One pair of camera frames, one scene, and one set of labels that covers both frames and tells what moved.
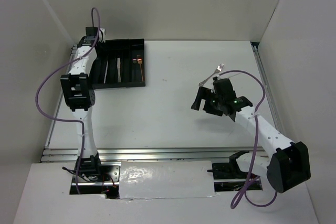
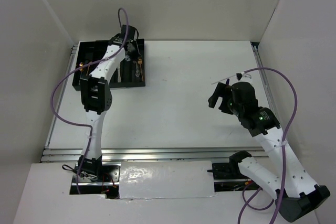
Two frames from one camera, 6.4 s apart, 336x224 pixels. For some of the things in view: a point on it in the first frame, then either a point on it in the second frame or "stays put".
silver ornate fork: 218,70 -> 137,73
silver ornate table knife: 118,66 stays put
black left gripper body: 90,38 -> 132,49
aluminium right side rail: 268,89 stays put
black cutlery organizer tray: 118,63 stays put
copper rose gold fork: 139,61 stays put
